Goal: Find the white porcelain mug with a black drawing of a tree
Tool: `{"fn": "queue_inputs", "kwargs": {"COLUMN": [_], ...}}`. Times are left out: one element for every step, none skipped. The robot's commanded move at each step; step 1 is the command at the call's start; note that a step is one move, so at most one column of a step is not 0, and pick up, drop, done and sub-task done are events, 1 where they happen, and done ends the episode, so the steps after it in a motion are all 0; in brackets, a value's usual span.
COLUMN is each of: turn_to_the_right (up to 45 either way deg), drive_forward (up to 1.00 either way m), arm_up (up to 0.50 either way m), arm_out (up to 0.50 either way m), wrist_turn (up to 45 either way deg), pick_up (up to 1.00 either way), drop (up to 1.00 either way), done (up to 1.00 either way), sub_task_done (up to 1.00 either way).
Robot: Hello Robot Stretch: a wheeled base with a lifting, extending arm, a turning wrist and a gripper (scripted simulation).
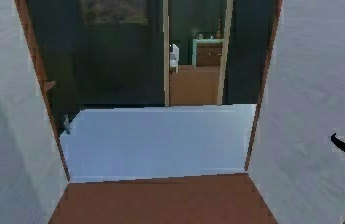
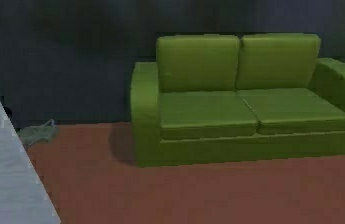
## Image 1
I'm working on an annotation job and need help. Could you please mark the dark framed wall picture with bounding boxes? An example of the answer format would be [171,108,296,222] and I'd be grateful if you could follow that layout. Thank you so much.
[79,0,150,26]

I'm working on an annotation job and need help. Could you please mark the small grey upright object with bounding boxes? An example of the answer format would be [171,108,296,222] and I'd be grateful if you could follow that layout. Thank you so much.
[63,114,72,135]

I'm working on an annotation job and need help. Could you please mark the brown cabinet with teal top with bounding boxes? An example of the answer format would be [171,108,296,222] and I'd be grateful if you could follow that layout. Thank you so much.
[191,37,225,68]

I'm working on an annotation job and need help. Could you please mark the white chair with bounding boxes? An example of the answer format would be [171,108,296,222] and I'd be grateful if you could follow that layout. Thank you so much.
[169,43,181,73]

